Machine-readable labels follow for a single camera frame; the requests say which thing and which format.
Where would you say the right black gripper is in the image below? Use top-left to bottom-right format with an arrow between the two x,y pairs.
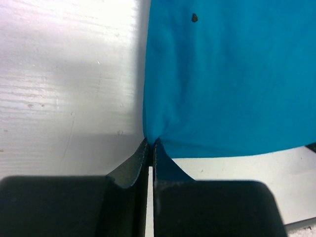
306,142 -> 316,153

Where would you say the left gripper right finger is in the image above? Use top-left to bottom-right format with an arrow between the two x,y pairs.
153,140 -> 287,237

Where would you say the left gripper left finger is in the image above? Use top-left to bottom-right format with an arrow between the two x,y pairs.
0,140 -> 149,237

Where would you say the blue t shirt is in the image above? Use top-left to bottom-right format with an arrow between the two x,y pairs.
143,0 -> 316,158

